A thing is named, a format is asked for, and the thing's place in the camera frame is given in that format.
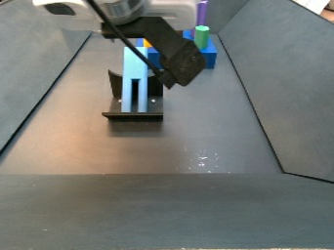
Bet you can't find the black camera cable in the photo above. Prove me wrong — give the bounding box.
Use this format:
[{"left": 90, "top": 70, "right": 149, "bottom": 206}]
[{"left": 84, "top": 0, "right": 166, "bottom": 79}]

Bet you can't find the black regrasp fixture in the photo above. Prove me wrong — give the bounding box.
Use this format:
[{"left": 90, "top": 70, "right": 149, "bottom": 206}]
[{"left": 101, "top": 71, "right": 162, "bottom": 122}]

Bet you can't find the purple star peg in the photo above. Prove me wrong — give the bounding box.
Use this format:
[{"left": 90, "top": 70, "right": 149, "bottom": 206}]
[{"left": 195, "top": 0, "right": 208, "bottom": 26}]

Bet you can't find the light blue forked peg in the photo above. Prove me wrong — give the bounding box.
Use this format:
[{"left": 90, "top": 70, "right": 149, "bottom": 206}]
[{"left": 121, "top": 47, "right": 148, "bottom": 112}]

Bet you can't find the green hexagon peg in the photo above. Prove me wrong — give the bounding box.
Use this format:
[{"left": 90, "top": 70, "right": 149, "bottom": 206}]
[{"left": 195, "top": 25, "right": 209, "bottom": 49}]

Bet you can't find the orange peg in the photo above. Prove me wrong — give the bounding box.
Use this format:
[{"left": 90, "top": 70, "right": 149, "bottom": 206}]
[{"left": 142, "top": 39, "right": 152, "bottom": 48}]

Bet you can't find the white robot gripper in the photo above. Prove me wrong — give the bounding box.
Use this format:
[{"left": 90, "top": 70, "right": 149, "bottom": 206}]
[{"left": 32, "top": 0, "right": 197, "bottom": 30}]

